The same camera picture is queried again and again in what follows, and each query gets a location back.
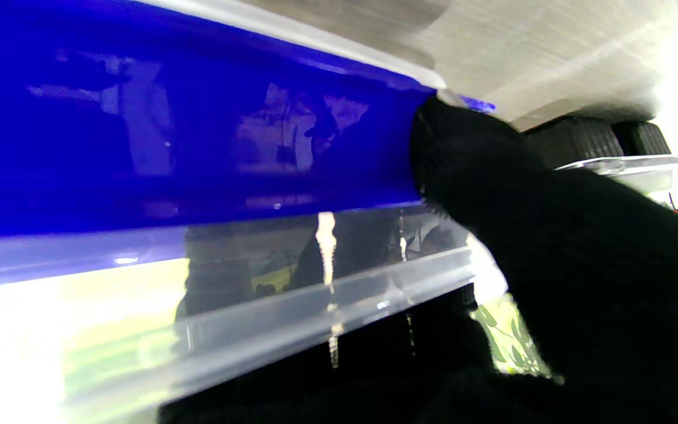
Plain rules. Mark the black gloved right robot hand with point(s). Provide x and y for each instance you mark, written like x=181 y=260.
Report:
x=598 y=282

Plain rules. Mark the clear container with blue clips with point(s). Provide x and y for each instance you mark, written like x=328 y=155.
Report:
x=168 y=147

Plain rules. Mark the black plastic tray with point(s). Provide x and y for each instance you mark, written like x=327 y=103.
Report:
x=586 y=138

